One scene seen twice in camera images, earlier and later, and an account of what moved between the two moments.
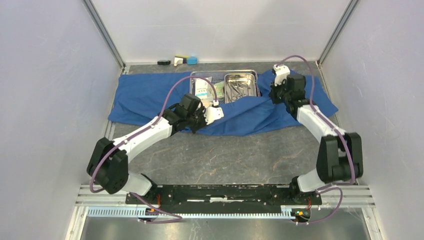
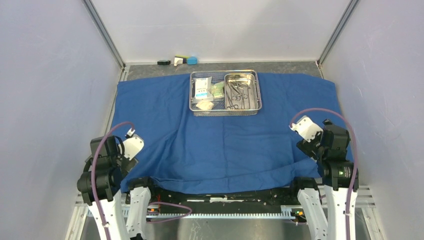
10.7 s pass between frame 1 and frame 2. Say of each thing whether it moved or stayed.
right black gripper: moved
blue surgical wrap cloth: moved
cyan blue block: stayed
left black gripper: moved
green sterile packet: stayed
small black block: stayed
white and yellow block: stayed
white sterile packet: stayed
